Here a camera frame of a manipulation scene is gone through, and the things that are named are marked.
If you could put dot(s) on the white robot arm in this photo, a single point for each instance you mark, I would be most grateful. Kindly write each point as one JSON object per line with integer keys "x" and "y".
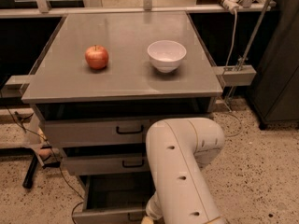
{"x": 177, "y": 150}

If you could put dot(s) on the grey drawer cabinet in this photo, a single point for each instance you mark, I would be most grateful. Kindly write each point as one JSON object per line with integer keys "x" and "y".
{"x": 65, "y": 87}

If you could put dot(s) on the white bowl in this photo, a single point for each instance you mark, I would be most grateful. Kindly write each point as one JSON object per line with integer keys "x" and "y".
{"x": 166, "y": 55}

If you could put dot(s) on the grey metal rail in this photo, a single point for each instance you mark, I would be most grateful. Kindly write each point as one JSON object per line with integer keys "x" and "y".
{"x": 64, "y": 11}

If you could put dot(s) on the grey top drawer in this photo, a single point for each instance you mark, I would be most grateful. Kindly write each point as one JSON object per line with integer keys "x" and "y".
{"x": 98, "y": 132}

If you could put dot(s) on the black bar on floor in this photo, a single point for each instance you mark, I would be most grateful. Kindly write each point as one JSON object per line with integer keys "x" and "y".
{"x": 28, "y": 180}

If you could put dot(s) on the dark cabinet on right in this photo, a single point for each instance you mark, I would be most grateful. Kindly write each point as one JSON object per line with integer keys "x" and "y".
{"x": 274, "y": 92}

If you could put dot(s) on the red apple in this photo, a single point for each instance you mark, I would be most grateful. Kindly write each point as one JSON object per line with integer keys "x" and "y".
{"x": 96, "y": 57}

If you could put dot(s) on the grey middle drawer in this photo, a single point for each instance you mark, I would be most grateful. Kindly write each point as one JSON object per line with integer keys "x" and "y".
{"x": 106, "y": 164}

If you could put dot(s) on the grey metal side bracket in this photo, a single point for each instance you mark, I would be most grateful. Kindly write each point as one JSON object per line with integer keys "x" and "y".
{"x": 234, "y": 78}

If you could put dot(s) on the grey bottom drawer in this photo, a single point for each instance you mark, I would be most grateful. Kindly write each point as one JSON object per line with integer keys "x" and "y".
{"x": 115, "y": 198}

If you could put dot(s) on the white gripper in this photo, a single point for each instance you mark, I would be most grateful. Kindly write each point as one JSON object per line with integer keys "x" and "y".
{"x": 154, "y": 209}

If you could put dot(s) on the grey drawer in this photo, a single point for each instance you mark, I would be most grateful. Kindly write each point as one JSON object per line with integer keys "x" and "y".
{"x": 98, "y": 132}
{"x": 106, "y": 164}
{"x": 115, "y": 198}

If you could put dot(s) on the white power strip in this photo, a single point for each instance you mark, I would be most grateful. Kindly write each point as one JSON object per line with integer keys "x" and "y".
{"x": 227, "y": 0}

